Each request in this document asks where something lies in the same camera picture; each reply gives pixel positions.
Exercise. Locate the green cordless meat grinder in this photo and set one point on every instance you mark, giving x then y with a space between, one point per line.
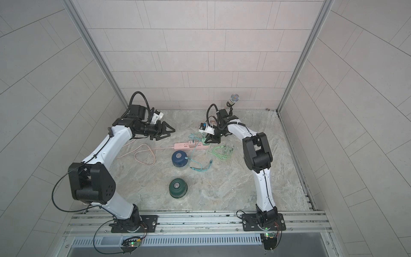
178 188

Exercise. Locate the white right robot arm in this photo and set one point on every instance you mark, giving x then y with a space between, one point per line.
256 153

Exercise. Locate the pink power strip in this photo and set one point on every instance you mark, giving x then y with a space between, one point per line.
186 146

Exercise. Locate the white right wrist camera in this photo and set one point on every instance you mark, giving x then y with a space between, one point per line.
205 128

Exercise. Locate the black microphone stand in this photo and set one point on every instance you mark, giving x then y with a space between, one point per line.
230 109

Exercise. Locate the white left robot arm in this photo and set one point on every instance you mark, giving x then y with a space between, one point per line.
91 181

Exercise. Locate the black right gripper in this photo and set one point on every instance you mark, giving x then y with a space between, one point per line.
215 138

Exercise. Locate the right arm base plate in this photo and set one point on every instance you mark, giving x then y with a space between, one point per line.
263 221

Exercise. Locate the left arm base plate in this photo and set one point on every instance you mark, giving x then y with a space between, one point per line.
133 223

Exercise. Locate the pink power adapter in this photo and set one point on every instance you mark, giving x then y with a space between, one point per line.
191 143

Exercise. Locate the aluminium front rail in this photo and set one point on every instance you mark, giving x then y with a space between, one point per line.
189 222

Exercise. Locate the blue cordless meat grinder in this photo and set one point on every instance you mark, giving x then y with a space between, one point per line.
179 159

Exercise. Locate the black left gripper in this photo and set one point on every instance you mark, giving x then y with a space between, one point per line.
161 130

